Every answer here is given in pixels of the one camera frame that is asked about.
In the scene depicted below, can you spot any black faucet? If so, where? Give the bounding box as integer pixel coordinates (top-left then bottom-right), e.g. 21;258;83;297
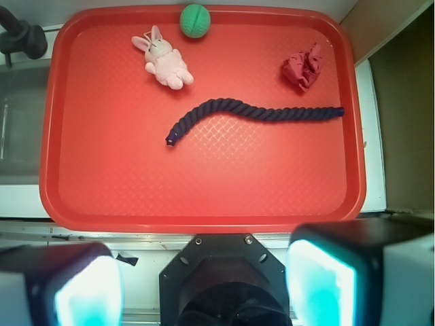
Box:
1;6;48;68

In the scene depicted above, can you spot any green textured ball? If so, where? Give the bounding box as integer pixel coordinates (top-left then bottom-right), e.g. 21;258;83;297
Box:
179;4;211;39

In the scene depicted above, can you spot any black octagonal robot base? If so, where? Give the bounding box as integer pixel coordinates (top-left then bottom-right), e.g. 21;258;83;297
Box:
159;234;292;325

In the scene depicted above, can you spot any pink plush bunny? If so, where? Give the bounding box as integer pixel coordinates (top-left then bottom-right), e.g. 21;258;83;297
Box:
131;25;194;90

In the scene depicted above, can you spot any red plastic tray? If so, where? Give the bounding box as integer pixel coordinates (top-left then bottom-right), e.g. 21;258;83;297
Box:
39;5;366;234

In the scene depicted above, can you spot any dark blue twisted rope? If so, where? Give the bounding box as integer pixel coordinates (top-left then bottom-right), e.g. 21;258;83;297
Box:
165;98;345;147

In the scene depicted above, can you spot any steel sink basin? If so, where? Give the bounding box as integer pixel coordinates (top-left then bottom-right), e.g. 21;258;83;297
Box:
1;60;51;185

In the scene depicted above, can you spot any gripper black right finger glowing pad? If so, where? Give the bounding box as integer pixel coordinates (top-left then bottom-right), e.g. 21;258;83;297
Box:
285;217;434;325

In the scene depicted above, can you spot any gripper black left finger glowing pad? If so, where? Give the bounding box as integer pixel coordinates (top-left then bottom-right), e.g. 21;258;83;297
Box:
1;242;124;325

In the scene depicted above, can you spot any crumpled red cloth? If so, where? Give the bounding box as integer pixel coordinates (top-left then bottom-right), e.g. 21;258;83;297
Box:
281;43;324;92

